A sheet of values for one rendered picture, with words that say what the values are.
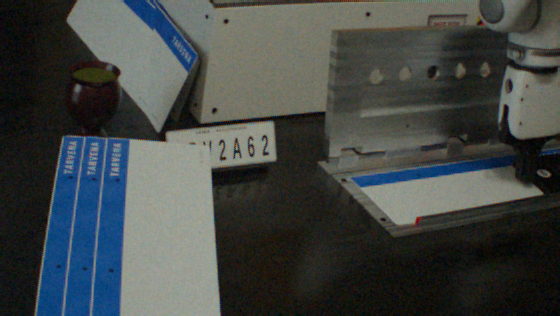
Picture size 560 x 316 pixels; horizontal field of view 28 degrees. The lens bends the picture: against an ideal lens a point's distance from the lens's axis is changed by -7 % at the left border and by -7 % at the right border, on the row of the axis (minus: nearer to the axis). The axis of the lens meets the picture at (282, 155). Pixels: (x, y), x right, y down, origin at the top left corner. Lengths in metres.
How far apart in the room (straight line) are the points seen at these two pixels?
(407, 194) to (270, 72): 0.29
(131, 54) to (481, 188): 0.59
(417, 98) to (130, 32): 0.49
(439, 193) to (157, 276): 0.54
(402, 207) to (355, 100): 0.16
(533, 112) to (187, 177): 0.52
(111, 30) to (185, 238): 0.72
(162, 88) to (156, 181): 0.38
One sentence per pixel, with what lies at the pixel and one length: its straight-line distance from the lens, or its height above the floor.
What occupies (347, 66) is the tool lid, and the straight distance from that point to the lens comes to 1.57.
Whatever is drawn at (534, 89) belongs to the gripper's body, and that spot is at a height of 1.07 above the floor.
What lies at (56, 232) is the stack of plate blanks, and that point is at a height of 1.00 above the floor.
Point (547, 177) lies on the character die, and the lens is 1.70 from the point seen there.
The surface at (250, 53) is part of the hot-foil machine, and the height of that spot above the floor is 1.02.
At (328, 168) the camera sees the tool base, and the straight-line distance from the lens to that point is 1.62.
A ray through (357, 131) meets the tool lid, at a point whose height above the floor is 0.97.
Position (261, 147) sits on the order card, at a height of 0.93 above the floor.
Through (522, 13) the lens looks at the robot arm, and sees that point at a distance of 1.53.
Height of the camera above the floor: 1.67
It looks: 27 degrees down
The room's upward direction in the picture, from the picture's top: 9 degrees clockwise
